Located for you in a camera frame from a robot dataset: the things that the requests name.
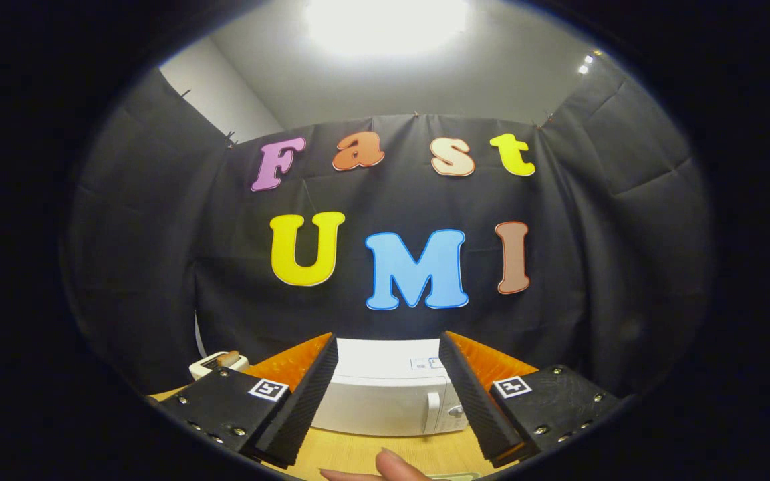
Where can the brown toast slice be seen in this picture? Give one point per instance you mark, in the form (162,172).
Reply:
(228,358)

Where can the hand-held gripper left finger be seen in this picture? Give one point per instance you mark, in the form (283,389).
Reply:
(301,404)

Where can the small ceiling spotlight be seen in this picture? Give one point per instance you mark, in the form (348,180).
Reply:
(585,63)

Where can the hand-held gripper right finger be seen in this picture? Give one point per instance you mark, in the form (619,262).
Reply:
(475,404)

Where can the white microwave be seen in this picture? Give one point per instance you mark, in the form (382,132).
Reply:
(378,401)

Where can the black backdrop cloth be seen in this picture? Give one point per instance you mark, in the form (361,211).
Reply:
(158,254)

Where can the white toaster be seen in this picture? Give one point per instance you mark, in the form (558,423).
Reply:
(208,366)

